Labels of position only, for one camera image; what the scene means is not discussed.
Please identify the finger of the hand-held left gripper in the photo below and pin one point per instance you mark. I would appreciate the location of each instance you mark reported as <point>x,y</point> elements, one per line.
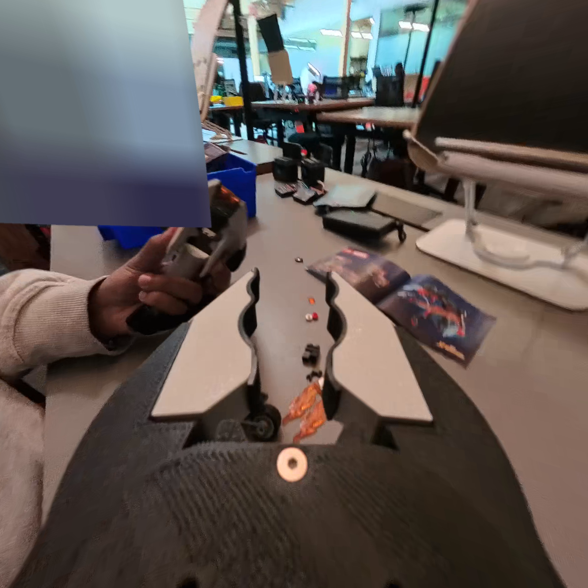
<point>216,186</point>
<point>236,225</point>

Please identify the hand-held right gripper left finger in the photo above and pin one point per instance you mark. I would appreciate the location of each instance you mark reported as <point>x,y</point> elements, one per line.
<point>206,367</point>

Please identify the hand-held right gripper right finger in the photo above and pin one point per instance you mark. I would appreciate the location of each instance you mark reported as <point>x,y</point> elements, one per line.
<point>376,367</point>

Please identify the orange flame lego piece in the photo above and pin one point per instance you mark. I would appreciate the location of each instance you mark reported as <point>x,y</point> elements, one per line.
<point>229,194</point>

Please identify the person's left forearm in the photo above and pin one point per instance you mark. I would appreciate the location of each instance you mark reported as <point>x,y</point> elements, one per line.
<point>46,317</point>

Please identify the black lego clip brick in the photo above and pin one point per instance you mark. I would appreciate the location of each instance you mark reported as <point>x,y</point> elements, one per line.
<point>311,353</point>

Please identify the lego instruction booklet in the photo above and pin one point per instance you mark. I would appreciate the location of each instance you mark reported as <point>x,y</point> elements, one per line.
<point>436,312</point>

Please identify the orange flame lego wheel assembly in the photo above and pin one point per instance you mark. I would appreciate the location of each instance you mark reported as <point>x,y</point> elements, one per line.
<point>305,413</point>

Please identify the person's left hand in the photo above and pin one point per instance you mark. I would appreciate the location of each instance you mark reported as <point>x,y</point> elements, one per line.
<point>124,294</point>

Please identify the blue plastic bin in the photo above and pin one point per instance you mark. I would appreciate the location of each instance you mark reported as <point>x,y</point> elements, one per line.
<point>239,183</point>

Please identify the printed paper sheets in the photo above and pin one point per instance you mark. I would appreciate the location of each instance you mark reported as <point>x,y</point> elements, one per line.
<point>216,150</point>

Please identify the small black battery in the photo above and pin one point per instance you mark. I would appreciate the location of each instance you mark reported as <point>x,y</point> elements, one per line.
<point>304,195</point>
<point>285,189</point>

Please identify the yellow bin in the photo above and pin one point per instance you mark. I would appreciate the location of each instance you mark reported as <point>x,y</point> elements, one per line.
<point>232,101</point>

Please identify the grey flat pouch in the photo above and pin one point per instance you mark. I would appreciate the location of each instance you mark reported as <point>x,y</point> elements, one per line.
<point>344,196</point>

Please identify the black steel column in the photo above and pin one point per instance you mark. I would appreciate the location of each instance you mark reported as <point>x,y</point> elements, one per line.
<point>242,69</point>

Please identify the black zip case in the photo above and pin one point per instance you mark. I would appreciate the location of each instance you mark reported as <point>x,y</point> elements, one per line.
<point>358,225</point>

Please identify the wooden work table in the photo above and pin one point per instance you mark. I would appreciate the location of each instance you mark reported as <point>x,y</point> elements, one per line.
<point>372,117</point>
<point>312,104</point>

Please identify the plywood cutout board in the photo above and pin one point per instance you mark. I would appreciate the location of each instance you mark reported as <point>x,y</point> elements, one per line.
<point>204,55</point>

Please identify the white monitor stand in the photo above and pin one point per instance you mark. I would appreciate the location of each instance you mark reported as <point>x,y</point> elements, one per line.
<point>459,248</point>

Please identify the black brown cardboard sheet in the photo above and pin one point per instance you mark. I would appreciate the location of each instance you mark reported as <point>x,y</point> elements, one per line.
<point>275,46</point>

